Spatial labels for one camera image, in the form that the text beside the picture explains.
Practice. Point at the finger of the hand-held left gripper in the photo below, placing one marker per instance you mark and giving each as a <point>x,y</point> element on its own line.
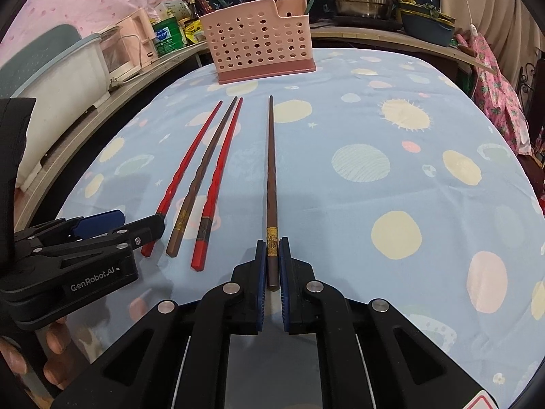
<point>140,232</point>
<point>98,223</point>

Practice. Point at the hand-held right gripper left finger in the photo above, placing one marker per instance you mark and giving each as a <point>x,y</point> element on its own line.
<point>260,277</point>

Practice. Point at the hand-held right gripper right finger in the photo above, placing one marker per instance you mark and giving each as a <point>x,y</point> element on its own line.
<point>286,283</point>

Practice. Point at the bright red chopstick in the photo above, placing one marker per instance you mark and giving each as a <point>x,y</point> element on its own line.
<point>187,170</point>
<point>217,183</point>

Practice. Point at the brown chopstick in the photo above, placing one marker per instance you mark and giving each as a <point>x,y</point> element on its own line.
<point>271,179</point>
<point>204,174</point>

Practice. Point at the pink perforated utensil holder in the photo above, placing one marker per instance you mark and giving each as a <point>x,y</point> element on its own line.
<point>255,42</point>

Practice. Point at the person's left hand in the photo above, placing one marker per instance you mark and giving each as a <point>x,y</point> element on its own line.
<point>55,349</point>

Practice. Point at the blue dotted tablecloth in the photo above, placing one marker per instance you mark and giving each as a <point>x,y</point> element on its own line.
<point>362,204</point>

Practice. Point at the white plastic storage bin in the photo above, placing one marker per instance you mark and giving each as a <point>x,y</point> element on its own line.
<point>55,89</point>

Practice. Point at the grey-green perforated lid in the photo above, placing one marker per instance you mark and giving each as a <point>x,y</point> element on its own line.
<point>38,49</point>

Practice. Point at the pink electric kettle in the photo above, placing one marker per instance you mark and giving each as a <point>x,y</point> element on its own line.
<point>138,38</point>

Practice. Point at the green carton box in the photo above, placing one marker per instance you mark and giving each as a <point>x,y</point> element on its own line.
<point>169,36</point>

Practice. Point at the yellow label jar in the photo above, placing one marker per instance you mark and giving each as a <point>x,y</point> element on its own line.
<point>193,30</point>

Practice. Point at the dark glass bottle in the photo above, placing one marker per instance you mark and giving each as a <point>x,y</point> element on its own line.
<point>195,8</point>

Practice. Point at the pink floral cloth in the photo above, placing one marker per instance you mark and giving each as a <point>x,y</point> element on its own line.
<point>498,89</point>

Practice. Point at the blue plastic basin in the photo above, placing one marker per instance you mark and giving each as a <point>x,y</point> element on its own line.
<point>428,27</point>

